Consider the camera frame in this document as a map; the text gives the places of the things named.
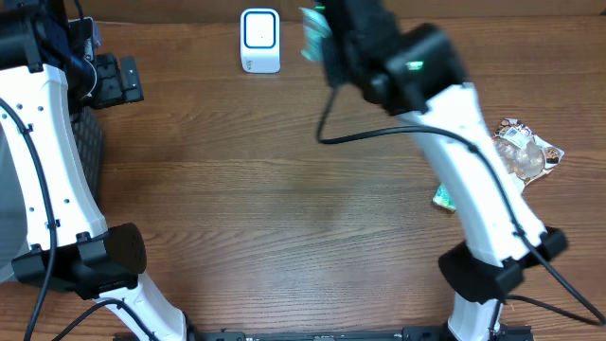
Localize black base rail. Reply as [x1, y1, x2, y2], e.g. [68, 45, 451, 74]
[113, 325, 536, 341]

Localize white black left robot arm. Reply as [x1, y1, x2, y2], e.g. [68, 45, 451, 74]
[1, 1, 194, 340]

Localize brown snack bag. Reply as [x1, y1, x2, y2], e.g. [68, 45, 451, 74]
[492, 118, 564, 192]

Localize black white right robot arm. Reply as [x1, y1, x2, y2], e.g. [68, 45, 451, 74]
[315, 0, 567, 340]

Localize grey plastic basket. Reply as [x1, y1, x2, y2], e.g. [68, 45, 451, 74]
[1, 107, 105, 282]

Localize white barcode scanner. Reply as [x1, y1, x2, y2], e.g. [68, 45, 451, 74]
[240, 8, 280, 74]

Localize teal tissue pack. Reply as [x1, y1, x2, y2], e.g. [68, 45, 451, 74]
[432, 184, 456, 212]

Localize mint green wipes pack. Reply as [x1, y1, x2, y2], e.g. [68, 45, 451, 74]
[300, 8, 331, 62]

